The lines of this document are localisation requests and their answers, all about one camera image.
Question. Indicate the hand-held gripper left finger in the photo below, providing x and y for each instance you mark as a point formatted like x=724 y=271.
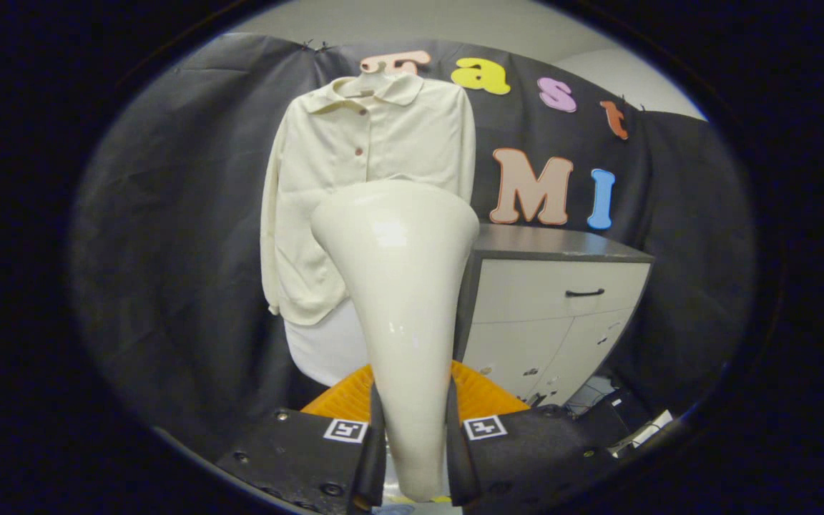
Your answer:
x=297 y=458

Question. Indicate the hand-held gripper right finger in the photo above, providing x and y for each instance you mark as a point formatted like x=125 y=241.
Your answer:
x=533 y=458

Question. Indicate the white garment steamer head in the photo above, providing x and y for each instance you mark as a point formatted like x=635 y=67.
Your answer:
x=398 y=286

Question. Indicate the cream button shirt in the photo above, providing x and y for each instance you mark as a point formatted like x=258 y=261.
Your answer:
x=326 y=157

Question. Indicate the white clothes hanger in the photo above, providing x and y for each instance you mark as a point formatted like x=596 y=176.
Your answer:
x=373 y=80

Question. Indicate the white hanging board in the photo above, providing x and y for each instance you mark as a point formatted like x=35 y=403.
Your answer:
x=326 y=343

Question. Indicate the grey top beige cabinet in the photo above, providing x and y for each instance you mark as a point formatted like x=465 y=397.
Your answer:
x=548 y=286

